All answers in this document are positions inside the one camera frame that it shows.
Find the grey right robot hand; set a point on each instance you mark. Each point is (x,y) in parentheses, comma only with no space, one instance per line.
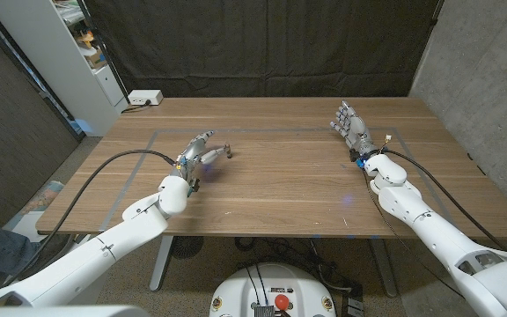
(357,130)

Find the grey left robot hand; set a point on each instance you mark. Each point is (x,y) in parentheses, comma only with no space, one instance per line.
(192,156)

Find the brown lipstick tube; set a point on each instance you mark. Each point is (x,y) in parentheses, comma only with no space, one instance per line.
(229,155)

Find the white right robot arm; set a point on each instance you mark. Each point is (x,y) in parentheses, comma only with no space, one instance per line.
(434,233)

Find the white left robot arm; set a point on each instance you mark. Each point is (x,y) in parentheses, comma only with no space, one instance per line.
(104,251)

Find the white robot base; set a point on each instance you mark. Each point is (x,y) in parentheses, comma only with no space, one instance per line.
(273,286)

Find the white power strip box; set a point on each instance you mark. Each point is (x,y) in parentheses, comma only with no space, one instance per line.
(145,97)

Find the round black floor disc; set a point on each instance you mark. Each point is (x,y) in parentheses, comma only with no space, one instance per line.
(186,245)

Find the white table leg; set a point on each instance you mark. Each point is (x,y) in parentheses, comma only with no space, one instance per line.
(161,262)
(383,268)

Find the black backdrop curtain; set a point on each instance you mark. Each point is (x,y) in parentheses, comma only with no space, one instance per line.
(258,44)

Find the cardboard box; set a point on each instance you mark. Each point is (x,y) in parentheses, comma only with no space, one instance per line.
(96,57)

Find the colourful floor mat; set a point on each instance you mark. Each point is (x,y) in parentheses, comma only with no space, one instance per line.
(42,196)

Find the yellow toy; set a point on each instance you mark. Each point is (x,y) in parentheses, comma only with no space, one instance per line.
(85,39)

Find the white shelf cabinet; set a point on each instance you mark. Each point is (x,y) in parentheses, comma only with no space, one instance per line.
(55,57)

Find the red emergency stop button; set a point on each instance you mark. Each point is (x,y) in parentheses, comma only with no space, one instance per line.
(281,301)

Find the black power brick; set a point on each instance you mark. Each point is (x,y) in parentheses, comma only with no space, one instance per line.
(354,304)

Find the white robot torso edge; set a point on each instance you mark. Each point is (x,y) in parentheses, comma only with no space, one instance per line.
(60,312)

